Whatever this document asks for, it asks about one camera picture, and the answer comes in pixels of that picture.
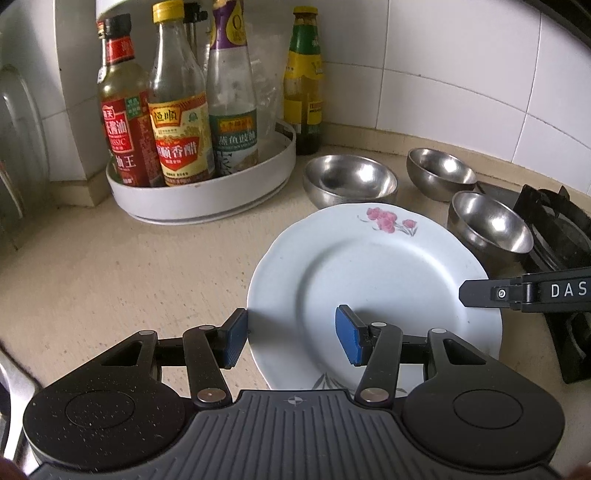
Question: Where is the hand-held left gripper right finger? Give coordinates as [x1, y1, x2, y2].
[335, 305, 490, 409]

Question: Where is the yellow cap vinegar bottle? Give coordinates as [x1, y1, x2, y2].
[148, 0, 217, 186]

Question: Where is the white plate grey leaf print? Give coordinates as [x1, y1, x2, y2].
[247, 202, 503, 392]

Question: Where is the steel sink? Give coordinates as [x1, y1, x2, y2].
[0, 346, 40, 467]

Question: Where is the purple label sauce bottle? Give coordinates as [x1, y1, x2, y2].
[205, 0, 259, 176]

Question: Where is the white two-tier rotating rack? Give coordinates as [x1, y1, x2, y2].
[95, 0, 297, 226]

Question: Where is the black gas stove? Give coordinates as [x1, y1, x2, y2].
[475, 182, 591, 385]

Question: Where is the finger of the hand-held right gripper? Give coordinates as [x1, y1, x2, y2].
[459, 276, 527, 311]

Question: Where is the green yellow label bottle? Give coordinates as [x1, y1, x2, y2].
[283, 6, 326, 155]

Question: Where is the red label soy sauce bottle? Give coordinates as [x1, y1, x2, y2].
[96, 14, 164, 188]

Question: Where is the clear glass bowl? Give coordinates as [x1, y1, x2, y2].
[0, 65, 49, 222]

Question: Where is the small steel bowl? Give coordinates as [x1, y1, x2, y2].
[447, 191, 535, 274]
[406, 148, 478, 202]

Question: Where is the large steel bowl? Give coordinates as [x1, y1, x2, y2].
[302, 154, 399, 210]

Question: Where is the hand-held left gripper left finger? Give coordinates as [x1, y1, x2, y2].
[99, 308, 250, 409]

